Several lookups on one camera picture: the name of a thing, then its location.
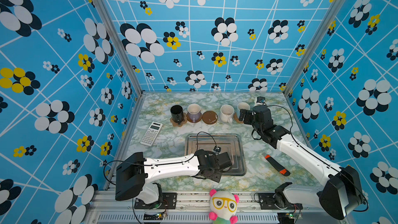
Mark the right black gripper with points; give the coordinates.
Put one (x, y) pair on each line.
(249, 115)

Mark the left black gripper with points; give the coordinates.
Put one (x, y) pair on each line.
(225, 170)

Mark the light blue mug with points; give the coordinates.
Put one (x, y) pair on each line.
(242, 106)

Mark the white mug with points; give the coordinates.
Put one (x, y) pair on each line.
(226, 113)

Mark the scratched round wooden coaster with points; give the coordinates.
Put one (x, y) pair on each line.
(210, 117)

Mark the purple mug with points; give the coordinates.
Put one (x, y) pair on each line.
(194, 114)

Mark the paw shaped wooden coaster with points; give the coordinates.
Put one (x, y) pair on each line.
(178, 124)

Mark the black mug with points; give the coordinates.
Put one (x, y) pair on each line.
(177, 113)

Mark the woven rattan coaster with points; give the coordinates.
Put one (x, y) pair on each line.
(236, 118)

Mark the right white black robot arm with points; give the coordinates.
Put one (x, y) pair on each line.
(341, 191)

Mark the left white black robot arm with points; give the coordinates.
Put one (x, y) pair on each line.
(136, 176)

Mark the metal serving tray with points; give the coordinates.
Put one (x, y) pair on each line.
(230, 143)

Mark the panda plush toy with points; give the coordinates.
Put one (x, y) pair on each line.
(223, 207)

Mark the black orange utility knife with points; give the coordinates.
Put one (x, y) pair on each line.
(277, 166)

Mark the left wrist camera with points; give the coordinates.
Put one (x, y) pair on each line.
(217, 149)

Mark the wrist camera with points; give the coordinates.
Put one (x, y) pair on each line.
(259, 101)
(217, 149)

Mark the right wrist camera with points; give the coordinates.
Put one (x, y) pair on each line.
(259, 101)

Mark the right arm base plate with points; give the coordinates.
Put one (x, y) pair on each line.
(268, 202)

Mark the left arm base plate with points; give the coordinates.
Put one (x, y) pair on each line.
(167, 201)

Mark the aluminium front rail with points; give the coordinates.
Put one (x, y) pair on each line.
(208, 208)

